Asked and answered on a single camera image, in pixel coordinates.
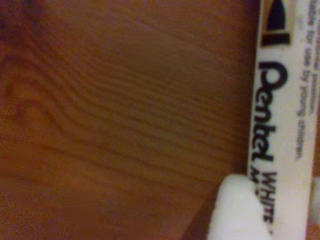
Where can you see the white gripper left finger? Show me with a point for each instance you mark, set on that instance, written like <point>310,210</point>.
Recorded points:
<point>235,212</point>

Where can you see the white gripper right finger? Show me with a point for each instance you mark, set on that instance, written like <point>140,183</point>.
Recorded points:
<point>315,200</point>

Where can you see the white marker black cap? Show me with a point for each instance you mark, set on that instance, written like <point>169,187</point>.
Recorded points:
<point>282,112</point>

